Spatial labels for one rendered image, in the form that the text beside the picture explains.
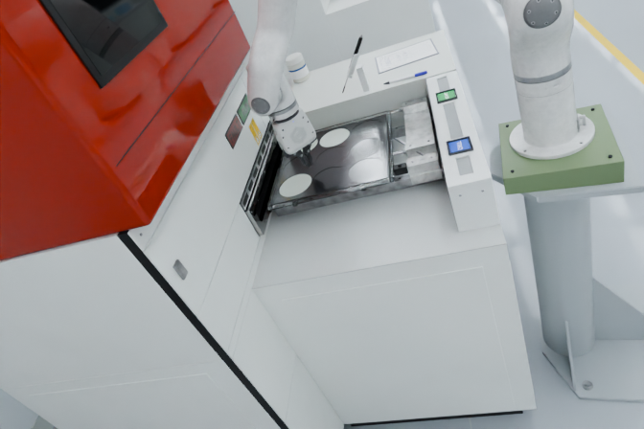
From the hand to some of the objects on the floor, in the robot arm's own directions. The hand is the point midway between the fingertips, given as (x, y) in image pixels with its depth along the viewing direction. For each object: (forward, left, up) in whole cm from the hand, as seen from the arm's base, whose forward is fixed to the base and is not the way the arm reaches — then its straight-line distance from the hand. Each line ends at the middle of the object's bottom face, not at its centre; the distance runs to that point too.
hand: (306, 159), depth 132 cm
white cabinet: (-10, -18, -96) cm, 98 cm away
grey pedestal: (-70, -7, -98) cm, 121 cm away
